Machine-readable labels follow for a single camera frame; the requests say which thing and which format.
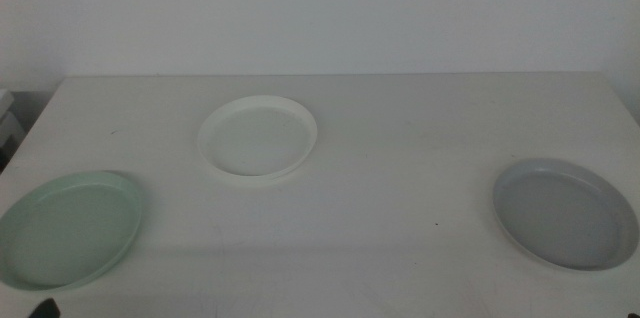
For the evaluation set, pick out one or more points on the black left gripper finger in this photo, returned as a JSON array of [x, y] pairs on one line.
[[46, 309]]

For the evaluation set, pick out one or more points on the pale green shallow bowl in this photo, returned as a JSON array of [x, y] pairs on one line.
[[67, 233]]

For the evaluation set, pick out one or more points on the white shallow bowl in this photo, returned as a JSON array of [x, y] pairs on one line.
[[257, 138]]

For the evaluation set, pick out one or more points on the grey shallow bowl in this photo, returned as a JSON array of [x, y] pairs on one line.
[[565, 215]]

